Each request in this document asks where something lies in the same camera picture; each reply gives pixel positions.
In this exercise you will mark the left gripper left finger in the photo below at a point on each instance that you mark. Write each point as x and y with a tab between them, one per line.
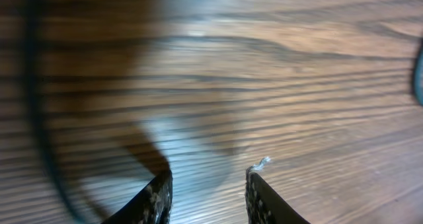
152	205

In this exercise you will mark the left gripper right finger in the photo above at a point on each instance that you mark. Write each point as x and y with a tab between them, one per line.
264	205

